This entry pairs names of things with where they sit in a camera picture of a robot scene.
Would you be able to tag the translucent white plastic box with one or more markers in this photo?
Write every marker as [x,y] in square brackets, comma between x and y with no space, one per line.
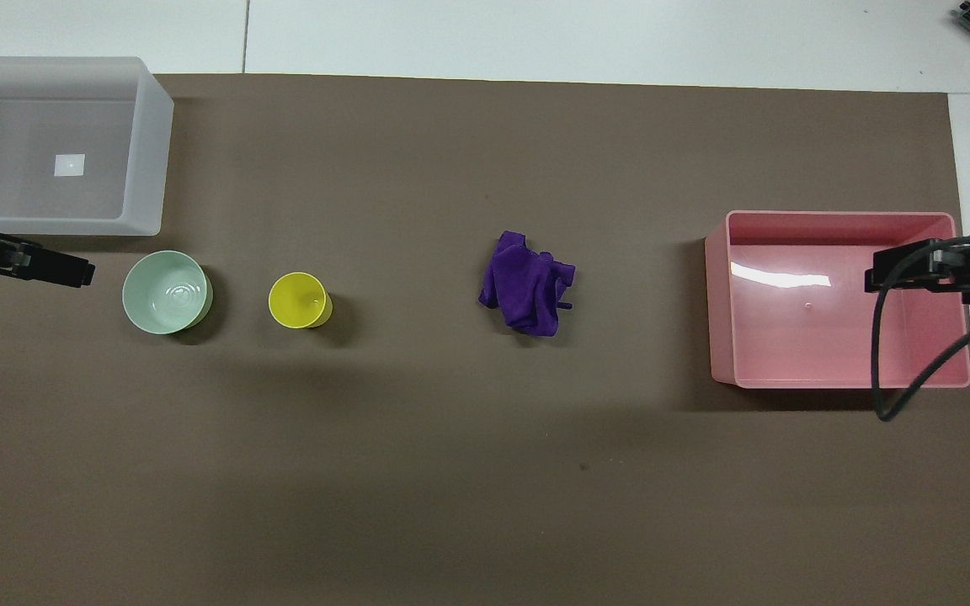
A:
[64,143]

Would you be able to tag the pink plastic box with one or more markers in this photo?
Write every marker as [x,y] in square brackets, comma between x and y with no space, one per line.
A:
[822,320]

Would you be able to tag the pale green bowl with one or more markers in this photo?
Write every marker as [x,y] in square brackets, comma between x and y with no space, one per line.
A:
[165,292]

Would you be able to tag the yellow cup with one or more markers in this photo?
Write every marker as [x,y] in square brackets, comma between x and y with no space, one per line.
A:
[298,300]

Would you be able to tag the purple cloth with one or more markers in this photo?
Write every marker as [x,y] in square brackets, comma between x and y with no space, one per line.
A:
[527,286]

